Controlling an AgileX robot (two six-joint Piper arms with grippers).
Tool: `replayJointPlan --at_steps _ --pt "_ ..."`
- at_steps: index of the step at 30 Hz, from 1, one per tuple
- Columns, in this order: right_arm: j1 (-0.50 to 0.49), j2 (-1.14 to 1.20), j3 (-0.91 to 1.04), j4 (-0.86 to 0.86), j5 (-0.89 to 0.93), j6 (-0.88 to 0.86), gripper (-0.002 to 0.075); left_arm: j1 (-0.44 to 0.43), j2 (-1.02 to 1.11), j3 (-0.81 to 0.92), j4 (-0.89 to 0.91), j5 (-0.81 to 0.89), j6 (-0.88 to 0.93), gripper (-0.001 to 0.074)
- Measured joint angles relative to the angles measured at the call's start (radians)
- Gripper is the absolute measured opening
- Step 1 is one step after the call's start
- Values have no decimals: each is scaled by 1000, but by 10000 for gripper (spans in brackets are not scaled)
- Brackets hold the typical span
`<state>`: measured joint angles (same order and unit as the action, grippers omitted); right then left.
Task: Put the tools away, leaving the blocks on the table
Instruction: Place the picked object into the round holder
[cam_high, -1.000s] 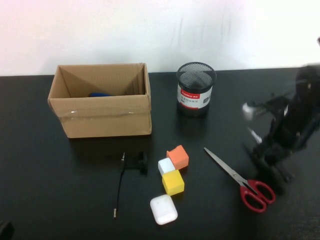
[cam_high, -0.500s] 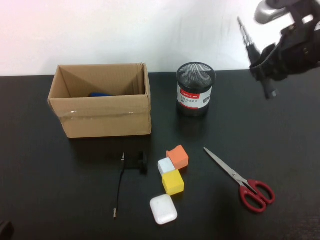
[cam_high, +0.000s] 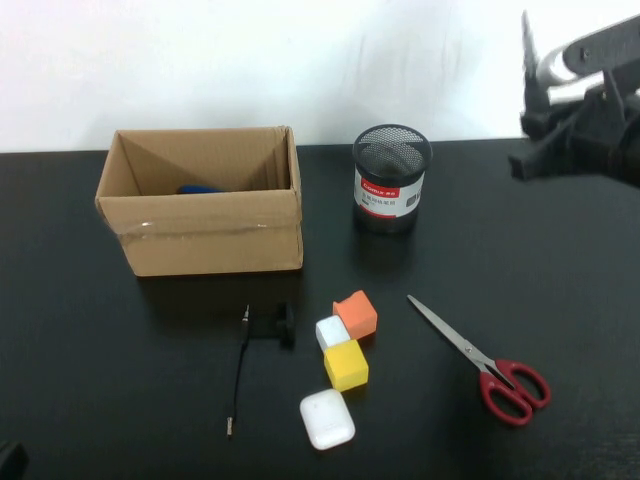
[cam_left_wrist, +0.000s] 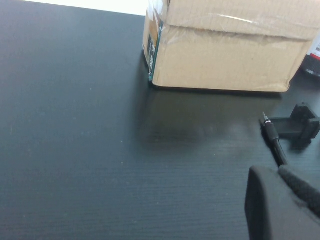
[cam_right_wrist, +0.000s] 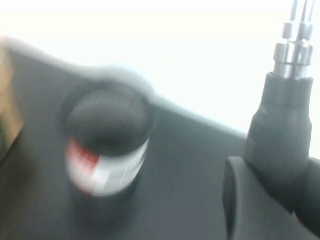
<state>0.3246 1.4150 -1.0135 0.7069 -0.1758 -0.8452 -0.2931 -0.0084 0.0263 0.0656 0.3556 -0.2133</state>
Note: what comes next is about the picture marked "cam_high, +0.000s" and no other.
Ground brown cardboard box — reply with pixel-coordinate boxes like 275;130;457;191
94;124;305;277

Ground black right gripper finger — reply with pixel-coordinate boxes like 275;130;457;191
507;142;557;181
519;97;557;145

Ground white block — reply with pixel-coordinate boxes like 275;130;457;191
315;314;351;353

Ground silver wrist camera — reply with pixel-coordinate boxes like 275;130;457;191
542;44;609;105

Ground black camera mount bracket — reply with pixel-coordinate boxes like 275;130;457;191
562;13;640;72

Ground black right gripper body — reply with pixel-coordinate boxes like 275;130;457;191
549;69;640;189

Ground orange block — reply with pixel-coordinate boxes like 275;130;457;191
332;290;379;342

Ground red-handled scissors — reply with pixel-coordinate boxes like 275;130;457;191
406;294;552;427

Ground yellow block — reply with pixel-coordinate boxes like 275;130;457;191
323;339;370;392

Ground black mesh pen holder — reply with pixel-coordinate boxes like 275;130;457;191
351;124;433;235

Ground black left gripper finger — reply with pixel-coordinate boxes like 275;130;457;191
0;441;30;480

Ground blue object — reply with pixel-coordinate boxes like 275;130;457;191
175;183;226;196

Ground thin black audio cable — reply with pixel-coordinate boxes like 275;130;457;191
226;304;251;441

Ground white earbuds case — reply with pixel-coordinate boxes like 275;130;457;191
299;388;357;452

